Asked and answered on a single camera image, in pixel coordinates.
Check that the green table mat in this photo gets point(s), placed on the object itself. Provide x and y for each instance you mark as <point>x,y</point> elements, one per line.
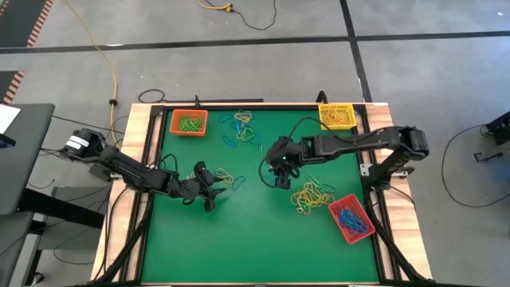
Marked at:
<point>259,247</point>

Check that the yellow rubber bands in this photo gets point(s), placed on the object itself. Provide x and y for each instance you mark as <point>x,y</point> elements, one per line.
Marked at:
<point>225,175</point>
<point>308,197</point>
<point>336,117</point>

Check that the black caster wheel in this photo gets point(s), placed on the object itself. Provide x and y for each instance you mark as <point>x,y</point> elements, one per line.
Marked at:
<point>38,277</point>

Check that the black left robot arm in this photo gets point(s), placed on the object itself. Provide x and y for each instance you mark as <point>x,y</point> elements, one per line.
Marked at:
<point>131,171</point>

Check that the orange plastic basket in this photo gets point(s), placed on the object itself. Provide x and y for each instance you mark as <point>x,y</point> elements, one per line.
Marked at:
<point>174,133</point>

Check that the red plastic basket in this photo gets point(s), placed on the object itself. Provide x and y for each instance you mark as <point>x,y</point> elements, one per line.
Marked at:
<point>350,238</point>

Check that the black table frame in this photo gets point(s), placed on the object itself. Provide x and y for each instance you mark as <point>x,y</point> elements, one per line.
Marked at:
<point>279,107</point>

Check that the blue rubber bands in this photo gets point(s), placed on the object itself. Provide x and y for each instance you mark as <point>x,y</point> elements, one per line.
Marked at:
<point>307,209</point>
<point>352,221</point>

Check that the tangled green rubber bands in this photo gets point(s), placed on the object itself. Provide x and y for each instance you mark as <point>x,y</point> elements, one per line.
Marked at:
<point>324,186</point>

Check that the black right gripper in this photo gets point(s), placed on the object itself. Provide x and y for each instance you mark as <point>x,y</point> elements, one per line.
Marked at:
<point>285,155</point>

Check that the green rubber bands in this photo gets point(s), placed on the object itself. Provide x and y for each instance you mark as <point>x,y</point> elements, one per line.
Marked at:
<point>189,124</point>
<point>324,186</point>

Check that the tangled blue rubber bands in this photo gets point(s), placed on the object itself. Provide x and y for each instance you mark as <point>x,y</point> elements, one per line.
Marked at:
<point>307,209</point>

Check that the grey desk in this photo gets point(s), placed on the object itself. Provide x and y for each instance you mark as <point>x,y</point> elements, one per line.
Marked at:
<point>28,159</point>

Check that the black clamp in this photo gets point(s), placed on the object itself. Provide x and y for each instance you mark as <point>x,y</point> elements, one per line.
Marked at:
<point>196,100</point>
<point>321,97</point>

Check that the black desk leg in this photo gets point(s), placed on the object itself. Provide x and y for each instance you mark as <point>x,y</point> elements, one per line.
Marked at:
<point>60,209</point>

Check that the yellow plastic basket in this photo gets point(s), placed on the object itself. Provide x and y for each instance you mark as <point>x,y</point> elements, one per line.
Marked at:
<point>322,126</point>

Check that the black mat with striped edge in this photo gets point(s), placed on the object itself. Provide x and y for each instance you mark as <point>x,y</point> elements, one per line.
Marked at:
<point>20,20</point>
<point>8,85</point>

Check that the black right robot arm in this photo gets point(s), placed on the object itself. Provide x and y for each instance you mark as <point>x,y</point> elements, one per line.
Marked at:
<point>358,143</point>

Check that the green rubber band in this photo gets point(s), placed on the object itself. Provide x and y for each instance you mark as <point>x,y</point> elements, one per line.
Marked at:
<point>250,129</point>
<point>294,192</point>

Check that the black flat bar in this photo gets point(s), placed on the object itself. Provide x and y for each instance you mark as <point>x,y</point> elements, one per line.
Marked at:
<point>215,100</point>

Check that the white paper sheet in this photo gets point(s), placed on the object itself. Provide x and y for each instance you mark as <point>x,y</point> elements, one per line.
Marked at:
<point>8,117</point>

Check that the wooden table side panel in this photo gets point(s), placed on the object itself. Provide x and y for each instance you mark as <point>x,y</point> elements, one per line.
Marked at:
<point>137,115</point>
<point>406,223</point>

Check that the dark device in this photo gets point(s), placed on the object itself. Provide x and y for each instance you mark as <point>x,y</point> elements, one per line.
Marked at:
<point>6,141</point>

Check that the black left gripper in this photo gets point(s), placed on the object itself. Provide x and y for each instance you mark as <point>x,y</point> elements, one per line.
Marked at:
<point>197,185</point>

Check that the black equipment stand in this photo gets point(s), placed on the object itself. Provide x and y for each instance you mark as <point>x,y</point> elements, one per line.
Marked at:
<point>498,131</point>

